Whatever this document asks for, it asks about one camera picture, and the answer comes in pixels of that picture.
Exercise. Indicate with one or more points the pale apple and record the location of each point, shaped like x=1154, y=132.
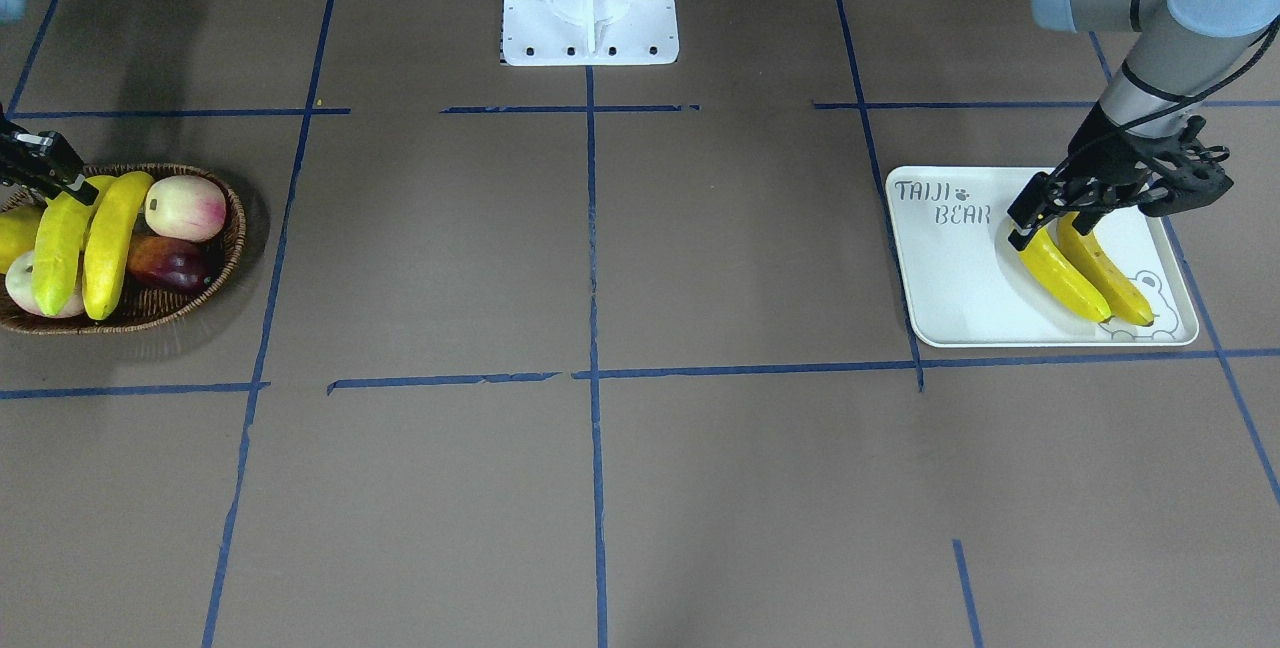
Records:
x=20, y=286

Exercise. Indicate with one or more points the yellow banana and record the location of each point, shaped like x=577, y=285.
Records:
x=1086, y=254
x=1054, y=273
x=108, y=243
x=56, y=268

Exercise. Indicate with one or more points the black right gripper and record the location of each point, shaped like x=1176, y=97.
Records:
x=30, y=162

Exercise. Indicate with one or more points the white bear tray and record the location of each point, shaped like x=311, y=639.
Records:
x=967, y=289

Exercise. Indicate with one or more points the pink white peach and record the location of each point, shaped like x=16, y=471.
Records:
x=188, y=208

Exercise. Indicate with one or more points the yellow lemon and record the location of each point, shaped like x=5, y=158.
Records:
x=19, y=229

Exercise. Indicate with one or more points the dark red mango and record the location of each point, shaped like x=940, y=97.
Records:
x=170, y=264

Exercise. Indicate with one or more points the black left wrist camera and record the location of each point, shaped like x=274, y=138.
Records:
x=1190, y=175

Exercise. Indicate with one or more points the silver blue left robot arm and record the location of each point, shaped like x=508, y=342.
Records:
x=1185, y=50

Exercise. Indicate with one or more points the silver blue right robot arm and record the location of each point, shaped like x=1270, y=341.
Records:
x=43, y=163

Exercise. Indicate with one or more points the brown wicker basket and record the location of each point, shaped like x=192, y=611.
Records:
x=142, y=308

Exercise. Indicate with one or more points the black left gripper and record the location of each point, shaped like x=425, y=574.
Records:
x=1102, y=156

